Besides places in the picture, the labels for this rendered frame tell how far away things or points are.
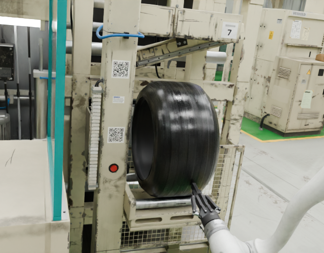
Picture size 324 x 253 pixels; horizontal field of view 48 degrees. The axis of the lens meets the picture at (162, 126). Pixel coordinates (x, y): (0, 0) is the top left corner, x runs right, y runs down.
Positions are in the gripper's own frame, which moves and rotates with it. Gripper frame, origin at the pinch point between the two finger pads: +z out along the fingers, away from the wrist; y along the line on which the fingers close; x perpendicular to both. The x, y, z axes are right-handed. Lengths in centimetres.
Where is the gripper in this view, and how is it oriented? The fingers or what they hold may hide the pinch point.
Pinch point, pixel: (195, 190)
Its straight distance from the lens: 162.6
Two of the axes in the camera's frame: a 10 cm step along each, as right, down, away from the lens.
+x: -1.7, 8.4, 5.1
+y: -9.5, 0.0, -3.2
